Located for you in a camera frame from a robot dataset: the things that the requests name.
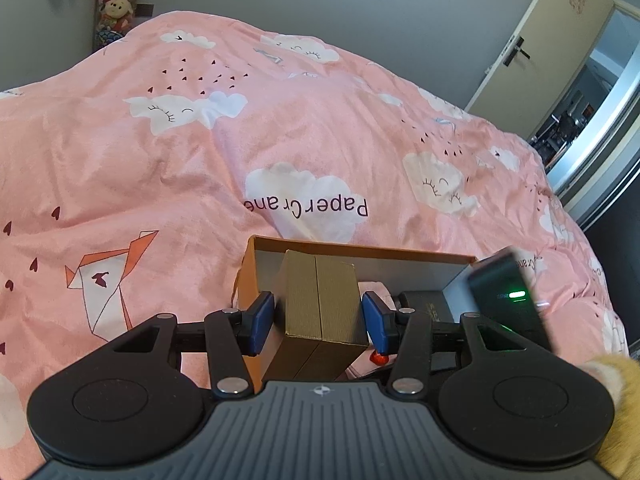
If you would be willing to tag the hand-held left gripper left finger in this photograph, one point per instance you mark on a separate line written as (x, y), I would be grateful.
(262, 321)

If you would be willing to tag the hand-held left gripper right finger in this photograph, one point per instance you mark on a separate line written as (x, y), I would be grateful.
(376, 322)

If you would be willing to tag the gold ribbed box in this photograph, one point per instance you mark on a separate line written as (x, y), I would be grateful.
(320, 310)

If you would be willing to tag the orange cardboard box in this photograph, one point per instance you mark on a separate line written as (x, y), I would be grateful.
(400, 257)

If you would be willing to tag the small red object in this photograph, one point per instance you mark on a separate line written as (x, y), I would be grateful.
(379, 358)

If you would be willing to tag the pale pink cloth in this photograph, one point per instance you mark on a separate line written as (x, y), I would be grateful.
(361, 369)

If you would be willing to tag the black flat box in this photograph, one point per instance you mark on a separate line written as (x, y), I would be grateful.
(432, 302)

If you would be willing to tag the person's fuzzy orange clothing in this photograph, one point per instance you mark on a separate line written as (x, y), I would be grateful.
(617, 405)

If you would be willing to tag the pink printed blanket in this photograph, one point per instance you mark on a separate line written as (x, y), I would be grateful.
(200, 160)

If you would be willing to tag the white door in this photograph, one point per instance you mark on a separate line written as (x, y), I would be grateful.
(545, 35)

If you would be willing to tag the hanging column of plush toys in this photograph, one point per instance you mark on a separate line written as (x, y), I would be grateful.
(117, 5)

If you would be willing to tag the silver sliding door frame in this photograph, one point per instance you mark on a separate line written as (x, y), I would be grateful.
(605, 125)

